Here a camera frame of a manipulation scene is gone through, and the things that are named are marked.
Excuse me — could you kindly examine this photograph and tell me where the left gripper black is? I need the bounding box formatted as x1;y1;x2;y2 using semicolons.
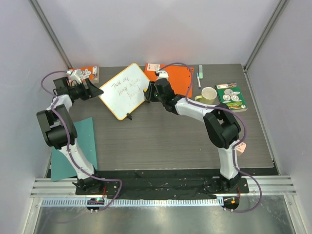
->
69;78;104;101

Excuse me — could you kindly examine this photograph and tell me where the whiteboard with yellow frame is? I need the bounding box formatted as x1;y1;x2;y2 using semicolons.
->
99;63;150;120

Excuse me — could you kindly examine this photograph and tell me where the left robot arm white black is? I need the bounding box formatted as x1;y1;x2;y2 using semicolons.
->
37;77;104;195

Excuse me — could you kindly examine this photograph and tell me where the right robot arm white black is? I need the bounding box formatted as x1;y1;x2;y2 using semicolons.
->
143;78;241;193

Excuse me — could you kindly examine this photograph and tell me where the blue whiteboard marker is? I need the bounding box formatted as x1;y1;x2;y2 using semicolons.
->
196;73;201;89

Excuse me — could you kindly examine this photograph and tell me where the orange paperback book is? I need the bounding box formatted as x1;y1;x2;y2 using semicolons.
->
80;66;99;84

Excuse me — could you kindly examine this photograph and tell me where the orange notebook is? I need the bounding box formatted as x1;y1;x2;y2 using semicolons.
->
144;63;192;96

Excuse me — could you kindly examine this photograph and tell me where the pale yellow mug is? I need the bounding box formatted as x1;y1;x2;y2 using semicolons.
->
195;87;217;105

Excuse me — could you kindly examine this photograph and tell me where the green coin book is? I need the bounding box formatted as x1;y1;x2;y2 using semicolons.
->
215;82;248;112

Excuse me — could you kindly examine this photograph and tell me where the teal mat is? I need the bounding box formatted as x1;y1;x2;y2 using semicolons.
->
51;117;98;181

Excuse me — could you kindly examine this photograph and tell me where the pink wooden block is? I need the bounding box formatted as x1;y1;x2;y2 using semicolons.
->
236;142;247;156

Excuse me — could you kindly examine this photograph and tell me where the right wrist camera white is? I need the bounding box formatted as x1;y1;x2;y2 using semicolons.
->
155;70;169;80

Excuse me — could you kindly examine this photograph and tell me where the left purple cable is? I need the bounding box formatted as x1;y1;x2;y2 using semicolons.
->
40;70;123;212

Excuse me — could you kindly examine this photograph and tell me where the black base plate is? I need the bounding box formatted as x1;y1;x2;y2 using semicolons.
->
75;169;250;199

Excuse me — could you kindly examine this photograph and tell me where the left aluminium corner post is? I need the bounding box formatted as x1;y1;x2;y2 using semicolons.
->
28;0;72;68

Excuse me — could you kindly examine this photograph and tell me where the aluminium corner post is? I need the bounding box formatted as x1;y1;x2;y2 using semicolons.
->
243;0;289;72
28;0;72;68

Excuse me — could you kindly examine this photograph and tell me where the white slotted cable duct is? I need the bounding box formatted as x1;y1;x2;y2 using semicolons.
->
41;197;224;208

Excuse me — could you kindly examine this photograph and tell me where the right aluminium corner post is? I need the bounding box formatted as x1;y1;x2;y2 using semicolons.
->
243;0;289;72

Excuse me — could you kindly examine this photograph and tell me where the aluminium front rail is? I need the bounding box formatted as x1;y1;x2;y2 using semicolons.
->
30;175;296;197

